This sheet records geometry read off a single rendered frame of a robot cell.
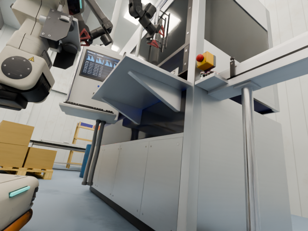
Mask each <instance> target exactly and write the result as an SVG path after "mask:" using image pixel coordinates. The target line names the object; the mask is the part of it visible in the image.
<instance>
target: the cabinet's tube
mask: <svg viewBox="0 0 308 231"><path fill-rule="evenodd" d="M121 4H122V0H116V4H115V8H114V13H113V17H112V20H111V23H112V24H113V28H112V31H111V33H110V36H111V38H112V42H111V43H110V44H109V45H107V46H105V48H108V49H111V47H112V45H113V39H114V35H115V31H116V26H117V22H118V17H119V14H120V9H121Z"/></svg>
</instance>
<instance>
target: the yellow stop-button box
mask: <svg viewBox="0 0 308 231"><path fill-rule="evenodd" d="M202 55H203V59H202V61H201V62H198V61H197V68H199V69H201V70H202V71H204V72H207V71H209V70H211V69H213V68H215V67H216V56H215V55H213V54H211V53H210V52H208V51H206V52H204V53H203V54H202Z"/></svg>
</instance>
